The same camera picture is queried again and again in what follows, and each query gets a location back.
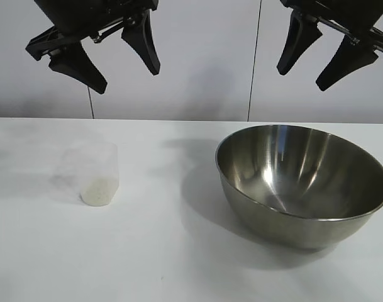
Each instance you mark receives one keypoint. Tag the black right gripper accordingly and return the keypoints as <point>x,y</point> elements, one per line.
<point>342,14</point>

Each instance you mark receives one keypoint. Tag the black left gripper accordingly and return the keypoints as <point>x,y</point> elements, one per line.
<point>84,15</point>

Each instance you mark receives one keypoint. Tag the clear plastic measuring cup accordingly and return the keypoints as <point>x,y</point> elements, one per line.
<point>97,163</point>

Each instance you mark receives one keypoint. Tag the stainless steel mixing bowl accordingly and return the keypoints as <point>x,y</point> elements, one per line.
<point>304,176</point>

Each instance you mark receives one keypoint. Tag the white rice grains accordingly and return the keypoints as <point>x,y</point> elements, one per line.
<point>97,193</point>

